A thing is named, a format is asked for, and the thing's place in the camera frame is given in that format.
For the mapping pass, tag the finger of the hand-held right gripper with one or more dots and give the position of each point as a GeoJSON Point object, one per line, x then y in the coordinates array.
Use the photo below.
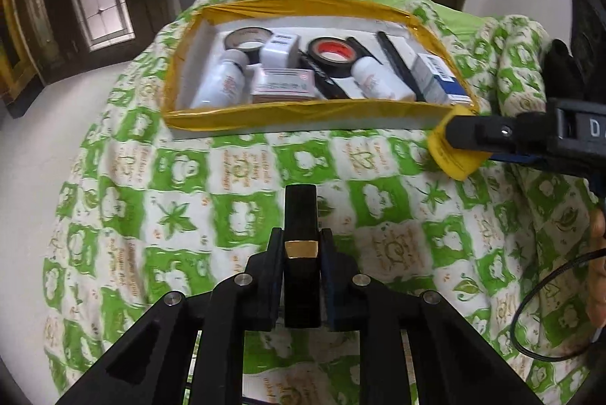
{"type": "Point", "coordinates": [473, 132]}
{"type": "Point", "coordinates": [513, 158]}

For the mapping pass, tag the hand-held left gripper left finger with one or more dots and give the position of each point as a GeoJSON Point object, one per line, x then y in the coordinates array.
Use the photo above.
{"type": "Point", "coordinates": [272, 282]}

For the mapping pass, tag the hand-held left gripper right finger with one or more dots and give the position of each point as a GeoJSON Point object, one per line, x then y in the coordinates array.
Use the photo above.
{"type": "Point", "coordinates": [331, 291]}

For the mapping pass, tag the black lipstick gold band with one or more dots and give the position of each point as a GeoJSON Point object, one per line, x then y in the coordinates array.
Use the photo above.
{"type": "Point", "coordinates": [300, 282]}

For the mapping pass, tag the yellow round lid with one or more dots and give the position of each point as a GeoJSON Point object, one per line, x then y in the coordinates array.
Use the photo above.
{"type": "Point", "coordinates": [449, 158]}

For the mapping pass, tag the blue white medicine box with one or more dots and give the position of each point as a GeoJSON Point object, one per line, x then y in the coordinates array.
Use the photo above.
{"type": "Point", "coordinates": [440, 78]}

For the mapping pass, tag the black tube pen white end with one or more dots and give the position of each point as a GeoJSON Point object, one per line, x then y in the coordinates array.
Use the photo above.
{"type": "Point", "coordinates": [400, 61]}

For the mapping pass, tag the white bottle wide cap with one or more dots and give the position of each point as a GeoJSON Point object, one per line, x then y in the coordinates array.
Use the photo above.
{"type": "Point", "coordinates": [376, 78]}

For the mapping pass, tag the short black pen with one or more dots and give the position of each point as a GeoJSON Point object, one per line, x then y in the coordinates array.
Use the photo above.
{"type": "Point", "coordinates": [360, 47]}

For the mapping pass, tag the long black pen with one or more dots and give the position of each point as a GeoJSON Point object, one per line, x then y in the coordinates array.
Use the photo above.
{"type": "Point", "coordinates": [326, 80]}

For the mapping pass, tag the black tape roll red core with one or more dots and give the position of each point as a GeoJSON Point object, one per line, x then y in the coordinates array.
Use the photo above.
{"type": "Point", "coordinates": [331, 66]}

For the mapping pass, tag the white foam tray yellow tape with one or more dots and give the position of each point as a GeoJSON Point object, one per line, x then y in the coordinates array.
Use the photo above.
{"type": "Point", "coordinates": [307, 123]}

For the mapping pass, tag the small grey box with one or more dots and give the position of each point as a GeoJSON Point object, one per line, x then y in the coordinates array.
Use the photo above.
{"type": "Point", "coordinates": [284, 83]}

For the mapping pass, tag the small slim white bottle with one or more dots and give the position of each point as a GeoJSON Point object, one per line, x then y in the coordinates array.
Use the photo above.
{"type": "Point", "coordinates": [220, 83]}

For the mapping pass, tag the white charger plug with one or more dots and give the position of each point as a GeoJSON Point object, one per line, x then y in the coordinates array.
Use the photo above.
{"type": "Point", "coordinates": [277, 52]}

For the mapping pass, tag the black tape roll grey core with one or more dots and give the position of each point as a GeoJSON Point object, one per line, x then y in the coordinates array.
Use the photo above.
{"type": "Point", "coordinates": [253, 52]}

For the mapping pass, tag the person's right hand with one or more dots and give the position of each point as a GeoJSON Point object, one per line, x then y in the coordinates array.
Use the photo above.
{"type": "Point", "coordinates": [599, 282]}

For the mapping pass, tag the black cloth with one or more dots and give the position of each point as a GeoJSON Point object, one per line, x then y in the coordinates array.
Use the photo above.
{"type": "Point", "coordinates": [563, 66]}

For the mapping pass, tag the green printed blanket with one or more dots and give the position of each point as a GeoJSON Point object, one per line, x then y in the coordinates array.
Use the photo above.
{"type": "Point", "coordinates": [142, 206]}

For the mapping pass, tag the golden door frame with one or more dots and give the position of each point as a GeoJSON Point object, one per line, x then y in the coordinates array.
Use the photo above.
{"type": "Point", "coordinates": [14, 54]}

